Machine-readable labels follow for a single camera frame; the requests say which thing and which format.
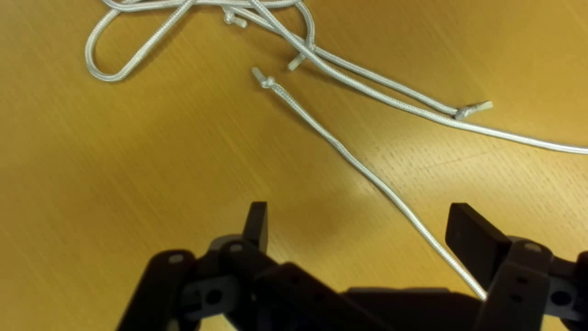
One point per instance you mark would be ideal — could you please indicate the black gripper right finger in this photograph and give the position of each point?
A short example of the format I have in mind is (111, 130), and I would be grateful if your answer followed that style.
(475, 241)

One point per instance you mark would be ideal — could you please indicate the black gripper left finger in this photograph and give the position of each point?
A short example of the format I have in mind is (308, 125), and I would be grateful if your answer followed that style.
(258, 222)

